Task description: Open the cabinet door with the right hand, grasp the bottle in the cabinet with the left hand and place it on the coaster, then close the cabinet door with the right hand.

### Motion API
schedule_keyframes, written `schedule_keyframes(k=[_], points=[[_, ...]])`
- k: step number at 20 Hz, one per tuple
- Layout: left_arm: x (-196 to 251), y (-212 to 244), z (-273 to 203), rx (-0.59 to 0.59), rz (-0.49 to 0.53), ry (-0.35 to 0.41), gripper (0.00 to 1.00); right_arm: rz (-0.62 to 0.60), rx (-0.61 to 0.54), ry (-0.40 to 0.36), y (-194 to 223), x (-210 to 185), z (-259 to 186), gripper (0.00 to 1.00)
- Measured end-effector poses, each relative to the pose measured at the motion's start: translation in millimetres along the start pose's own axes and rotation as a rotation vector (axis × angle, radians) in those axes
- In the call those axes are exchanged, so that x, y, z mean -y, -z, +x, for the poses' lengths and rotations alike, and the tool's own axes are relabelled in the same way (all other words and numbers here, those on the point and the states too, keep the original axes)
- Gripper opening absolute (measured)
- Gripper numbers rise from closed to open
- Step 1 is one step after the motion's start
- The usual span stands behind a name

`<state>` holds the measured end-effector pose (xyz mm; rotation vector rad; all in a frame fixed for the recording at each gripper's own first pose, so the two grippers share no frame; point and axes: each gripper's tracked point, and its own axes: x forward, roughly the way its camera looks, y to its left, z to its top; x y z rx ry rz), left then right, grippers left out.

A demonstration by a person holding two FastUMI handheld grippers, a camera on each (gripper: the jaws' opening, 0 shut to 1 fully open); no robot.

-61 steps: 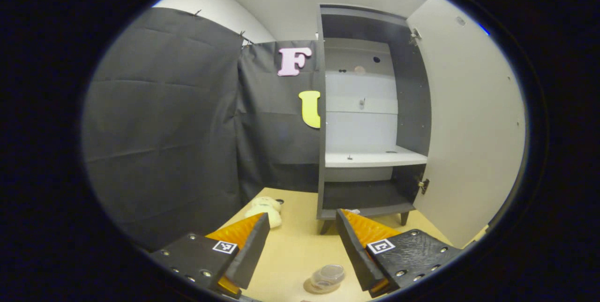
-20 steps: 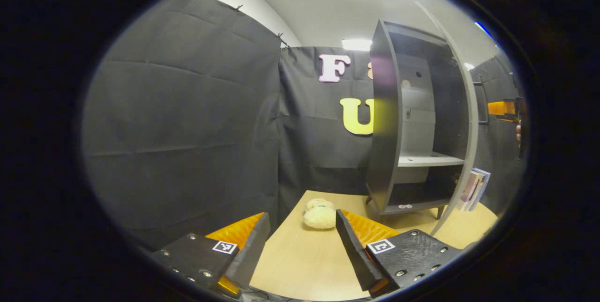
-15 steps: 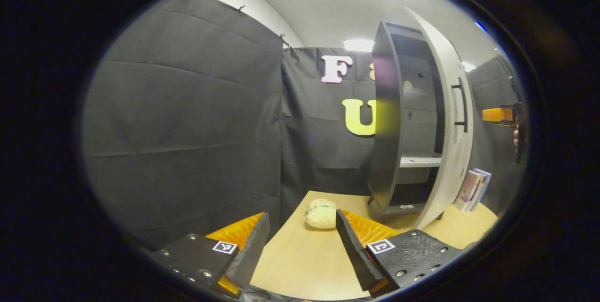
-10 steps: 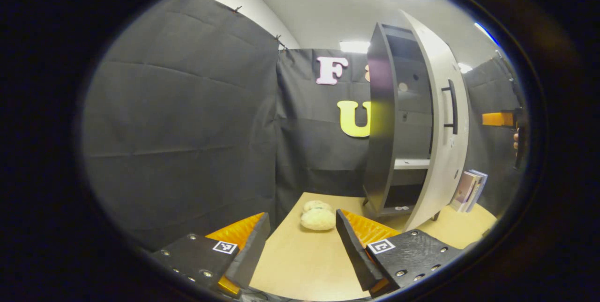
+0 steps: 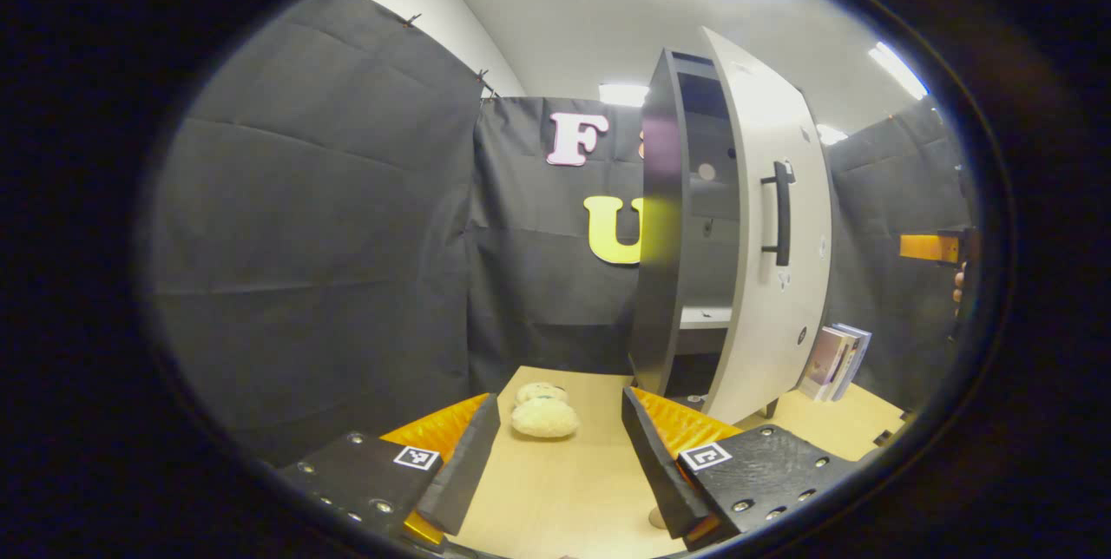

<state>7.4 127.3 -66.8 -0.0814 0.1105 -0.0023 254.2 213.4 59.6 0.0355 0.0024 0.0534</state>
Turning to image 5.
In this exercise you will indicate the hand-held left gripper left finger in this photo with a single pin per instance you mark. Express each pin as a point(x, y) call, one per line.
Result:
point(464, 472)

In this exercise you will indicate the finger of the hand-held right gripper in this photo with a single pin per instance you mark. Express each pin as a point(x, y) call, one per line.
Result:
point(920, 246)

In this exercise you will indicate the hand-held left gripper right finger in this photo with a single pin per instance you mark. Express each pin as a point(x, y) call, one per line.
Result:
point(660, 472)

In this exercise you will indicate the light grey cabinet door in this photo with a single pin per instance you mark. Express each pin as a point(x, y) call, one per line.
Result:
point(772, 351)

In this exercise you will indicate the white cabinet shelf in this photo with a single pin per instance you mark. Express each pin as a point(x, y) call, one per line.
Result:
point(705, 316)

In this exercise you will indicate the dark grey cabinet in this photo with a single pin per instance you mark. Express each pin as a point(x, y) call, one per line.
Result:
point(660, 238)

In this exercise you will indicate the cream plush toy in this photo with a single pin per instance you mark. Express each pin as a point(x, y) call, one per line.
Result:
point(544, 418)

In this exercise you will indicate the white spine book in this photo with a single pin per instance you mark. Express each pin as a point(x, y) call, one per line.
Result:
point(848, 342)

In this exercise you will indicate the ceiling light panel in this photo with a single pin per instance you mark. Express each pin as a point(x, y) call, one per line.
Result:
point(898, 70)
point(623, 95)
point(831, 134)

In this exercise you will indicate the black backdrop cloth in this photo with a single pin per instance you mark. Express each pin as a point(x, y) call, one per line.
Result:
point(304, 238)

